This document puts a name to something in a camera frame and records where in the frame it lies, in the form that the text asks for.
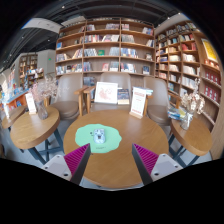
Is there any wide wooden bookshelf unit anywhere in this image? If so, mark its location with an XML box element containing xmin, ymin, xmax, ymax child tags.
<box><xmin>54</xmin><ymin>17</ymin><xmax>156</xmax><ymax>78</ymax></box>

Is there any dark blue book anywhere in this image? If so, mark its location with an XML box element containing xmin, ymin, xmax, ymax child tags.
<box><xmin>116</xmin><ymin>88</ymin><xmax>131</xmax><ymax>106</ymax></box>

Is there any low wooden table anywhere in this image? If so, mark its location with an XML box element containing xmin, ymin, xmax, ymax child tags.
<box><xmin>0</xmin><ymin>104</ymin><xmax>28</xmax><ymax>131</ymax></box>

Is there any round wooden side table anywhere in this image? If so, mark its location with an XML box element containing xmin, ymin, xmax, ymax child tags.
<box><xmin>9</xmin><ymin>105</ymin><xmax>64</xmax><ymax>165</ymax></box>
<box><xmin>168</xmin><ymin>114</ymin><xmax>213</xmax><ymax>168</ymax></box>

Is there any teal book stack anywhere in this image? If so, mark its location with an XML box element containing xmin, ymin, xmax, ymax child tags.
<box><xmin>132</xmin><ymin>85</ymin><xmax>154</xmax><ymax>97</ymax></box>

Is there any orange book display table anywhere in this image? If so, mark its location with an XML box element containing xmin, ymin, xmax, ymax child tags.
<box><xmin>0</xmin><ymin>88</ymin><xmax>29</xmax><ymax>113</ymax></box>

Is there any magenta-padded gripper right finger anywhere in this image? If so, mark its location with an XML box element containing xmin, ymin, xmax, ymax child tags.
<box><xmin>131</xmin><ymin>143</ymin><xmax>184</xmax><ymax>186</ymax></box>

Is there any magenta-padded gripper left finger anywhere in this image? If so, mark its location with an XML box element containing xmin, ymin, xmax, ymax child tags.
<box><xmin>42</xmin><ymin>143</ymin><xmax>92</xmax><ymax>186</ymax></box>

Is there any white sign on wooden base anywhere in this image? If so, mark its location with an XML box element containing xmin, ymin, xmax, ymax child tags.
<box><xmin>129</xmin><ymin>87</ymin><xmax>148</xmax><ymax>120</ymax></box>

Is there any transparent blue computer mouse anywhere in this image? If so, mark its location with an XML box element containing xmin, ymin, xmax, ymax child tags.
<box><xmin>92</xmin><ymin>128</ymin><xmax>107</xmax><ymax>145</ymax></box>

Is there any green blob-shaped mouse pad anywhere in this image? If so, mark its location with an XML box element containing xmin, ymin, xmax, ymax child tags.
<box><xmin>74</xmin><ymin>123</ymin><xmax>123</xmax><ymax>154</ymax></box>

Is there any stack of colourful books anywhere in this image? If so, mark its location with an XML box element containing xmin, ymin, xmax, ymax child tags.
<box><xmin>167</xmin><ymin>106</ymin><xmax>188</xmax><ymax>122</ymax></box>

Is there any small distant bookshelf unit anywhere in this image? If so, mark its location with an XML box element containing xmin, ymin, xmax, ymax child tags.
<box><xmin>18</xmin><ymin>53</ymin><xmax>39</xmax><ymax>79</ymax></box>

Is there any white framed red print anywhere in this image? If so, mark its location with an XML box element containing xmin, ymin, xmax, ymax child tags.
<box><xmin>93</xmin><ymin>81</ymin><xmax>119</xmax><ymax>105</ymax></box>

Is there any glass vase with pink flowers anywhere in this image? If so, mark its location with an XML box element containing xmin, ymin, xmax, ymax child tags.
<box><xmin>29</xmin><ymin>75</ymin><xmax>59</xmax><ymax>121</ymax></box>

